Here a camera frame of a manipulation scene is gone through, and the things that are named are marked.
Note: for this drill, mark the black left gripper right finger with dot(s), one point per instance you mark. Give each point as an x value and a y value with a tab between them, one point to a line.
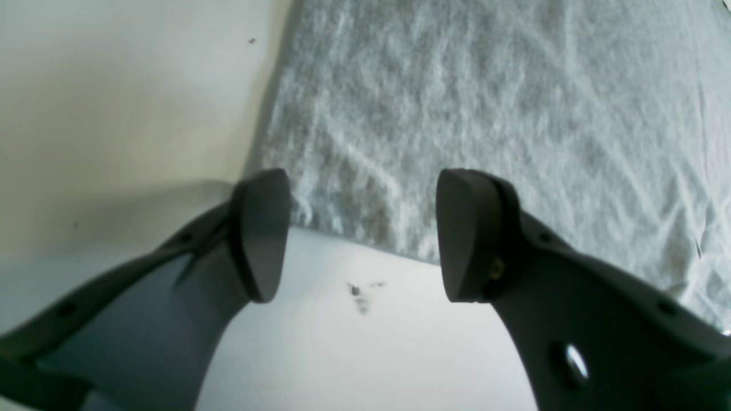
589	335

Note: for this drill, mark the grey T-shirt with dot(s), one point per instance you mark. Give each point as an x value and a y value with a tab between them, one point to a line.
610	118

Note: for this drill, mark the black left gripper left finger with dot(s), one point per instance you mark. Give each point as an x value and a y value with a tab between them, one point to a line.
142	335

